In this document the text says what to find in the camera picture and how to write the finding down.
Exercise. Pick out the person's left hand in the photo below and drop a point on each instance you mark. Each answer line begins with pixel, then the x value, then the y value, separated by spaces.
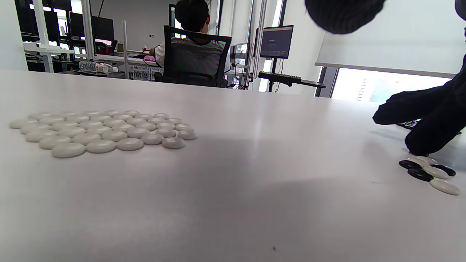
pixel 342 14

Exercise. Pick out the person's right hand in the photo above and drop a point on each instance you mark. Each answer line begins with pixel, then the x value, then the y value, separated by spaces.
pixel 437 116

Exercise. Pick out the cluster of black go stones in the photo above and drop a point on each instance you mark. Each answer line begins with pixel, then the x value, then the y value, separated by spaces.
pixel 407 124

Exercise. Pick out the pile of mixed go stones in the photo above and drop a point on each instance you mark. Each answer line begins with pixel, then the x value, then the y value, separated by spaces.
pixel 420 174

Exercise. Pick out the cluster of white go stones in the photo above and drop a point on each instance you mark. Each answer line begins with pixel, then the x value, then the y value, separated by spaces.
pixel 102 133

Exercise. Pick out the white roller blind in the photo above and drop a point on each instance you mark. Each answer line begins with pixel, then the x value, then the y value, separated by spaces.
pixel 393 43

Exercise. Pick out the grey window pillar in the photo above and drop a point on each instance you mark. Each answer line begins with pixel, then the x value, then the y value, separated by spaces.
pixel 326 82

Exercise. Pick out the black computer monitor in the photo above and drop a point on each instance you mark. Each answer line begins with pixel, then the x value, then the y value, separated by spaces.
pixel 276 42

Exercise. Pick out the black keyboard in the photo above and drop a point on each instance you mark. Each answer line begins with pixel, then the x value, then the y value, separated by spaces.
pixel 279 76

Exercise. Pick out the black monitor stand pole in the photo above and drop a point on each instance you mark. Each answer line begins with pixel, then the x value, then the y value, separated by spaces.
pixel 272 74

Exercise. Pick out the black and white right controller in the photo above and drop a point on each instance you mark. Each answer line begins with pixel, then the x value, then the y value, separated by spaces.
pixel 461 7

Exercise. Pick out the black mesh office chair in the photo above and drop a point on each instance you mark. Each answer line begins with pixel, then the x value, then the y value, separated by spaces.
pixel 196 58

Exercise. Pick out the pink item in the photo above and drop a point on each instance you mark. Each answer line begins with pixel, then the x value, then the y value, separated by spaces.
pixel 150 58

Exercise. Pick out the dark background monitor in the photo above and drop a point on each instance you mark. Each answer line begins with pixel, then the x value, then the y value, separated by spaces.
pixel 102 27

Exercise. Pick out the clear plastic water bottle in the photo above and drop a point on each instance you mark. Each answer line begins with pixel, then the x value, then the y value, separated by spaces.
pixel 96 67

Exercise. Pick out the aluminium frame post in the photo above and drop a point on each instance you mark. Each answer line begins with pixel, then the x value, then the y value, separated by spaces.
pixel 256 36

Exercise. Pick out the white metal frame rack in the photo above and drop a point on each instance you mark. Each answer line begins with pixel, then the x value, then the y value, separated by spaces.
pixel 87 29

